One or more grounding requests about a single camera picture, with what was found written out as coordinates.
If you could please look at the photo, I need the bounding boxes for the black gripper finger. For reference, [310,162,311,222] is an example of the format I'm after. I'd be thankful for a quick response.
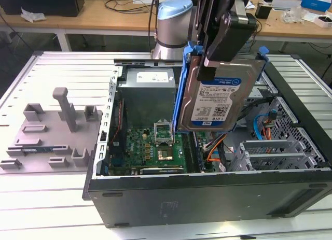
[197,12,233,81]
[220,13,258,62]

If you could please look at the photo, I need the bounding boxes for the hard disk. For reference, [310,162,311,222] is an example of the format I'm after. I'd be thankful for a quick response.
[173,41,268,134]

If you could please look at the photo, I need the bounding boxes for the grey metal disk bay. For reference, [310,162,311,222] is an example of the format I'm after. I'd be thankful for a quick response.
[230,139,326,173]

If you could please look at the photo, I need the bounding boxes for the small black cube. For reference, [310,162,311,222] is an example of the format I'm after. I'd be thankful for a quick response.
[255,3,272,20]

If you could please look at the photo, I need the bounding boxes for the grey flat case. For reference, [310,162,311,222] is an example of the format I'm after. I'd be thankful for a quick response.
[271,0,303,11]

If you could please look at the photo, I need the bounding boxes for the clear plastic bag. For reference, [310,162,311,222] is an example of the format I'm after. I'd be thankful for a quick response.
[282,6,305,24]

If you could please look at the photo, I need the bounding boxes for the grey metal drive cage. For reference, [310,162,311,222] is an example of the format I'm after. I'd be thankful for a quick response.
[245,68,277,105]

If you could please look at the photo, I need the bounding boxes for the grey power supply unit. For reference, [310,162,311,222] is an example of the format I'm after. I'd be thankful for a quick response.
[118,68,179,129]

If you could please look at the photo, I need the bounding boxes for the small white box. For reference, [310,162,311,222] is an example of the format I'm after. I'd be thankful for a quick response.
[313,13,332,29]

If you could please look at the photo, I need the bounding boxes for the blue cardboard box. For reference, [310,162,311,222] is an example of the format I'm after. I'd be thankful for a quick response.
[300,0,332,13]

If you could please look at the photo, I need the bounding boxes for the metal socket cover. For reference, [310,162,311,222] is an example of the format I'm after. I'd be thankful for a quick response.
[154,119,174,147]

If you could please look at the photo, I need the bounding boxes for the black RAM stick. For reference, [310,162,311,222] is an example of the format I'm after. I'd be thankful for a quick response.
[191,132,206,173]

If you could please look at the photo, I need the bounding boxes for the CPU socket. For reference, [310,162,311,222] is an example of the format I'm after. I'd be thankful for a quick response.
[156,146,174,162]

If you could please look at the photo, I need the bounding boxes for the wooden workbench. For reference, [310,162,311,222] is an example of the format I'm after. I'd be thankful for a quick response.
[0,0,332,53]

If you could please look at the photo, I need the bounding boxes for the green motherboard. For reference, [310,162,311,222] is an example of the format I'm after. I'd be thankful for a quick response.
[108,120,216,175]

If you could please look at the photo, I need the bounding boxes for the black graphics card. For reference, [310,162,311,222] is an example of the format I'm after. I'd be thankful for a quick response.
[139,166,185,175]

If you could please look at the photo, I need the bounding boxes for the black PC case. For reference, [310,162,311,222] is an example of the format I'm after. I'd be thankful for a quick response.
[82,54,332,229]

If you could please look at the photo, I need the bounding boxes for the large black box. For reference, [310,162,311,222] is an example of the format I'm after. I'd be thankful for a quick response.
[0,0,85,18]

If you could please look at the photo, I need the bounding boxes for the grey parts rack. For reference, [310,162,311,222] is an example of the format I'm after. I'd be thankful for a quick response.
[0,87,103,175]

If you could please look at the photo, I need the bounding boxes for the crumpled white plastic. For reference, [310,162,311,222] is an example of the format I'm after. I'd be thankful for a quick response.
[20,7,47,23]

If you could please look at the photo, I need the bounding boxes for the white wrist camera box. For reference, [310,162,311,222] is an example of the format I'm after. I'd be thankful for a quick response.
[234,0,252,17]

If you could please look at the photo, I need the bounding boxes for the thin black cable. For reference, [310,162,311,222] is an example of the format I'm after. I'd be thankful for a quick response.
[147,0,160,54]

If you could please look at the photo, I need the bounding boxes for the blue wire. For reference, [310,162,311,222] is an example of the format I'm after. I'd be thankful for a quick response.
[253,112,272,140]

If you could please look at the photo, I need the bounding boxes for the black cable bundle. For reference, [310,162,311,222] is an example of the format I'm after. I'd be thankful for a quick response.
[219,98,273,172]

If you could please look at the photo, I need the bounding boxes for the orange wires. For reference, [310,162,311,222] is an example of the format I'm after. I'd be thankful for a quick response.
[204,133,228,163]

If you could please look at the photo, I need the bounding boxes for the thin red wire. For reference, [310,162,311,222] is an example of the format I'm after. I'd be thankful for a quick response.
[110,99,125,147]

